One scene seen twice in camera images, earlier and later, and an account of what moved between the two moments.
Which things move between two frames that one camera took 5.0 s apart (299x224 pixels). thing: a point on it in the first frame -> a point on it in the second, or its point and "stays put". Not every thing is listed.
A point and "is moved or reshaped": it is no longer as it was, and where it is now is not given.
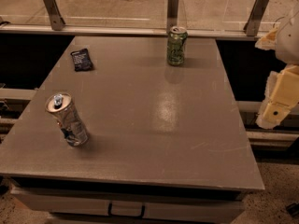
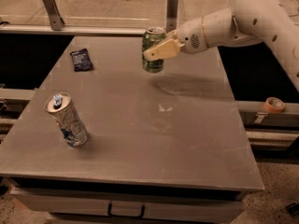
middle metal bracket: x=173 y=9 stays put
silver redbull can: x=68 y=119 stays put
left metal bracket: x=57 y=22 stays put
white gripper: x=289 y=42 -> x=191 y=36
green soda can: x=176 y=45 is moved or reshaped
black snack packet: x=81 y=60 stays put
